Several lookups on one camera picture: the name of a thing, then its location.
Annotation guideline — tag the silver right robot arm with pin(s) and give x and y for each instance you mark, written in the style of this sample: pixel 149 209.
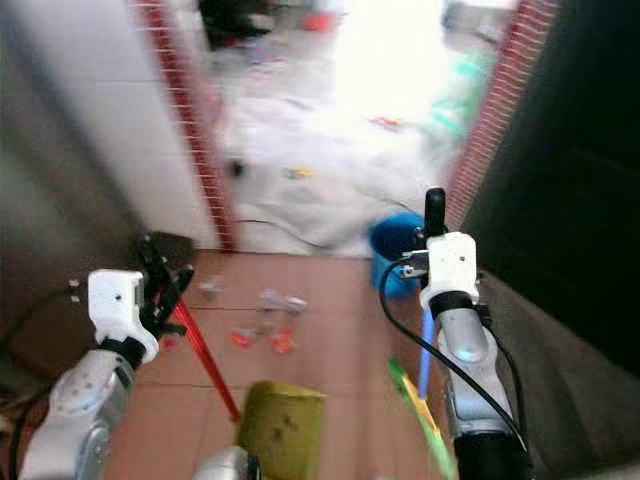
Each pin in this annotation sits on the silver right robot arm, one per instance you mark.
pixel 472 365

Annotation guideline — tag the black door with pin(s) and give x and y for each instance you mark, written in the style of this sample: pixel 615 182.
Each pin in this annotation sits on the black door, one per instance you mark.
pixel 570 150

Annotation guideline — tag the small clear litter scrap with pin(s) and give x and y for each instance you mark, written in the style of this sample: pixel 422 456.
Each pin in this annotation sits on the small clear litter scrap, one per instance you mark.
pixel 213 290

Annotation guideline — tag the yellow litter piece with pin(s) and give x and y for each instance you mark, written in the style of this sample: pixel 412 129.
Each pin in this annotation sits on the yellow litter piece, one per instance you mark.
pixel 300 173

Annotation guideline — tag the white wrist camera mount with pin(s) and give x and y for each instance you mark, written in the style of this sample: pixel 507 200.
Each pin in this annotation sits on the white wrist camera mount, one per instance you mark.
pixel 115 305
pixel 450 262

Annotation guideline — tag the red brick door post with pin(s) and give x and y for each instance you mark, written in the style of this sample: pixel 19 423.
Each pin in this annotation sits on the red brick door post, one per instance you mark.
pixel 500 100
pixel 195 120

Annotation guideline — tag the orange litter piece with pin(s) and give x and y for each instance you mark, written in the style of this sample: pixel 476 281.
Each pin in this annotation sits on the orange litter piece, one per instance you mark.
pixel 388 123

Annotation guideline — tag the clear plastic litter piece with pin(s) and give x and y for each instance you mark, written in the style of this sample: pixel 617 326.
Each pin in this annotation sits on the clear plastic litter piece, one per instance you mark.
pixel 280 301

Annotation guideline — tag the silver robot leg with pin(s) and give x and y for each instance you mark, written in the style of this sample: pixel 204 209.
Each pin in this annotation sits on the silver robot leg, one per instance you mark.
pixel 230 465

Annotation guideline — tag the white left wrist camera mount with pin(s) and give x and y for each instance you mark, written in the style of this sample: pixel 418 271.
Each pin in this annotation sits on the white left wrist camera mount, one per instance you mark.
pixel 115 305

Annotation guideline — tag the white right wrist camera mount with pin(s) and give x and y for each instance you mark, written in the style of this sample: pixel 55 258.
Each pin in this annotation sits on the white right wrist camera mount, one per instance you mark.
pixel 450 262

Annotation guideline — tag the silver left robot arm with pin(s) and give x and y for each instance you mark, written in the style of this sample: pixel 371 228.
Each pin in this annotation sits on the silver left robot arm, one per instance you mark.
pixel 82 405

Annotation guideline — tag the red background object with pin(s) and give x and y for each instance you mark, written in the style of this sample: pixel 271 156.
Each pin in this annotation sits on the red background object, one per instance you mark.
pixel 317 21

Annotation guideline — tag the green plastic bag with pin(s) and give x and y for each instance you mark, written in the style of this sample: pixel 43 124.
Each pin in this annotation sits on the green plastic bag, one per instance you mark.
pixel 460 95

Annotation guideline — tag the small red litter piece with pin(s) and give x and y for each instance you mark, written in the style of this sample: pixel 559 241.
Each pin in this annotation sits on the small red litter piece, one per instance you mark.
pixel 240 338

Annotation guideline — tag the large red litter piece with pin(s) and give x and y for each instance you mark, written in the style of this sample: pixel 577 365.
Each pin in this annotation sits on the large red litter piece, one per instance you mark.
pixel 283 343

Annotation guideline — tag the blue plastic bucket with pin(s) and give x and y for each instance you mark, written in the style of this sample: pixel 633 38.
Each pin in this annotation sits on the blue plastic bucket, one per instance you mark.
pixel 392 255

